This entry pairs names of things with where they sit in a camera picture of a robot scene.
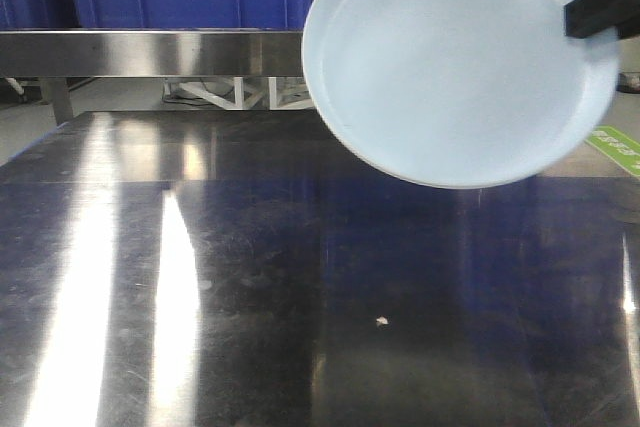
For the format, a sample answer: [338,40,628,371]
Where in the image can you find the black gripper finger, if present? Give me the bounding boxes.
[564,0,639,40]

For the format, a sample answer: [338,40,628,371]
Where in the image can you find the green floor sign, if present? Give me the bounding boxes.
[586,125,639,178]

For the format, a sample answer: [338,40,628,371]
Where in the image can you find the white metal frame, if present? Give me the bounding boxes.
[162,76,315,111]

